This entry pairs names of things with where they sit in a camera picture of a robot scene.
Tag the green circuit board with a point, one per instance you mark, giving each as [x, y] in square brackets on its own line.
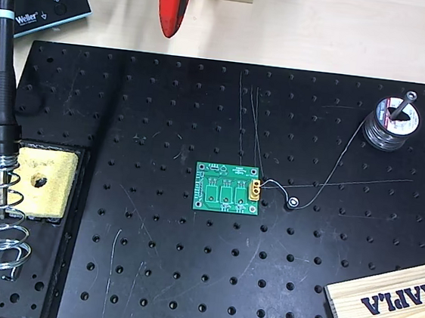
[203, 196]

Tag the yellow power connector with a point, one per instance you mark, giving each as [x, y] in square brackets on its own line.
[255, 195]

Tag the yellow cleaning sponge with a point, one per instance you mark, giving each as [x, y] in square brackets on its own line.
[53, 188]

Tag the screw with washer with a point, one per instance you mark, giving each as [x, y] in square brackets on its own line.
[292, 202]

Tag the metal bolt through spool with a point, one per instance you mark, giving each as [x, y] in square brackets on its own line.
[402, 107]

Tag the black perforated breadboard plate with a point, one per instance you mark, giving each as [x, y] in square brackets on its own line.
[185, 277]

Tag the black stand with spring holder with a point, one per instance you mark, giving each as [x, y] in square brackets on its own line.
[30, 299]

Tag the wooden plank with KAPLA print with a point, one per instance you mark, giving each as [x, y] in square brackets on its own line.
[391, 299]

